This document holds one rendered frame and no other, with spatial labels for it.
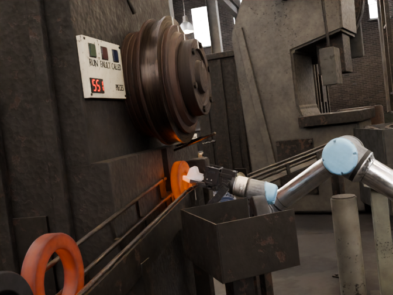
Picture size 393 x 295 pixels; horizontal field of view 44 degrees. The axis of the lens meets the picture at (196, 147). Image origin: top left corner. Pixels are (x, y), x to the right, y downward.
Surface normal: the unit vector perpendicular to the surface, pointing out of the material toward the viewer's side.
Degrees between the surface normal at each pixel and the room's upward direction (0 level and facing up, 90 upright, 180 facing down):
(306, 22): 90
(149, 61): 75
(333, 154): 86
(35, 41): 90
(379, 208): 90
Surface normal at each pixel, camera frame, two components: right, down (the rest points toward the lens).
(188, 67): -0.28, -0.08
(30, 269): -0.28, -0.44
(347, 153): -0.57, 0.04
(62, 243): 0.96, -0.11
